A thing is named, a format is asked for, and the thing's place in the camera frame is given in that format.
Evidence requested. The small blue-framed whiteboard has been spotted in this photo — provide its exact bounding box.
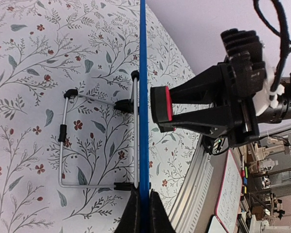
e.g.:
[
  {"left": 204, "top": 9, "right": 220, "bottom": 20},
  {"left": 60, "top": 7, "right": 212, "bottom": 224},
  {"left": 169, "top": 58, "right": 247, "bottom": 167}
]
[{"left": 139, "top": 0, "right": 150, "bottom": 233}]

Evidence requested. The front aluminium rail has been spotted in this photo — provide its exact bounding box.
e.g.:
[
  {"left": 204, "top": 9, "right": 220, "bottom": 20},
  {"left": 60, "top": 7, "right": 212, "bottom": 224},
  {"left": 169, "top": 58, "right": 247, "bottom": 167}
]
[{"left": 169, "top": 142, "right": 227, "bottom": 233}]

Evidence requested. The red whiteboard eraser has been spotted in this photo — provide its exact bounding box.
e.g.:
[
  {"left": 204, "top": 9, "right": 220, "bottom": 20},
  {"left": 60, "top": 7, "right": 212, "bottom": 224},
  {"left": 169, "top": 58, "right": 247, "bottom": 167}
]
[{"left": 150, "top": 86, "right": 175, "bottom": 133}]

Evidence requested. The background whiteboard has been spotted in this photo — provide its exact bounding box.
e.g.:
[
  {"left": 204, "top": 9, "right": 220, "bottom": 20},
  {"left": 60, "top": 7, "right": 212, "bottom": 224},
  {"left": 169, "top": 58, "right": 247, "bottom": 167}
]
[{"left": 208, "top": 150, "right": 243, "bottom": 233}]

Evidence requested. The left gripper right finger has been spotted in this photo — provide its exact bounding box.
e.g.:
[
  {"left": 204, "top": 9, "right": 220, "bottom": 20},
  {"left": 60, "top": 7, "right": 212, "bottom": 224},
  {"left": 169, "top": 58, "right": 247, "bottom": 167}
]
[{"left": 149, "top": 190, "right": 175, "bottom": 233}]

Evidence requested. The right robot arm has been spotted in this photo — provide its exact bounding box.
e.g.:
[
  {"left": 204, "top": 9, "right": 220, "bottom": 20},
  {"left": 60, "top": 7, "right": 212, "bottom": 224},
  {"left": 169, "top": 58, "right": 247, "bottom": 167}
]
[{"left": 150, "top": 0, "right": 291, "bottom": 148}]

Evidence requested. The wire whiteboard stand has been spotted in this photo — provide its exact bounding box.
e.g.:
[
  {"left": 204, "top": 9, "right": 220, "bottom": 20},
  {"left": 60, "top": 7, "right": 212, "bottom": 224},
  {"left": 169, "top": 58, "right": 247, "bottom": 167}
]
[{"left": 56, "top": 70, "right": 139, "bottom": 192}]

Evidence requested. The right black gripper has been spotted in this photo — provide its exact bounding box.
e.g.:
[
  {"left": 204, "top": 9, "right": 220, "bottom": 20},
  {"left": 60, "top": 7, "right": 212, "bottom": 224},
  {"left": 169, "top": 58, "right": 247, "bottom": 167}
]
[{"left": 166, "top": 63, "right": 259, "bottom": 147}]

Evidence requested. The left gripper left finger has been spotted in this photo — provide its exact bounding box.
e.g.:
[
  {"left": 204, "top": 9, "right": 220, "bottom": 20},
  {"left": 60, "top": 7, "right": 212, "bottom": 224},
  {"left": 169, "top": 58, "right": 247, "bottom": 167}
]
[{"left": 116, "top": 188, "right": 141, "bottom": 233}]

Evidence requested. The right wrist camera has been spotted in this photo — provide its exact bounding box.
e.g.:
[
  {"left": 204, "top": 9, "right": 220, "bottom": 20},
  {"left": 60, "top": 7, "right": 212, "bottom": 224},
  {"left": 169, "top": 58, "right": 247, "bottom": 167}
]
[{"left": 221, "top": 29, "right": 285, "bottom": 116}]

